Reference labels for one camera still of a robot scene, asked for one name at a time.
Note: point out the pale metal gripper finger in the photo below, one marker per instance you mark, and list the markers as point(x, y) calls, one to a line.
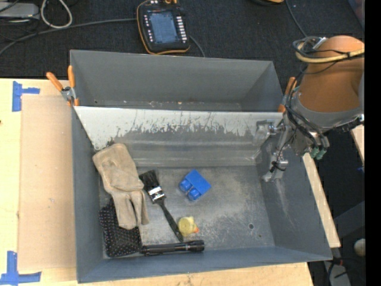
point(262, 130)
point(276, 171)

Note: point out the brown cardboard board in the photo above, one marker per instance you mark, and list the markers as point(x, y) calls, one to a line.
point(44, 183)

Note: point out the grey metal bin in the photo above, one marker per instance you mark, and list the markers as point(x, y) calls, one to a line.
point(232, 207)

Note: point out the beige work glove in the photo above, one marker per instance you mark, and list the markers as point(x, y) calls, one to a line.
point(120, 177)

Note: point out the black paintbrush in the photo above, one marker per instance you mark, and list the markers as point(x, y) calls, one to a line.
point(156, 192)

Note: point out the yellow toy duck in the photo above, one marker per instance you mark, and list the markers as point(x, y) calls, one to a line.
point(187, 225)

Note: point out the blue toy block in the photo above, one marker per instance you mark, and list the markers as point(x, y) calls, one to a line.
point(196, 183)

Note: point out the black flashlight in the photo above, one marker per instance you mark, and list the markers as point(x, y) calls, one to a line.
point(172, 247)

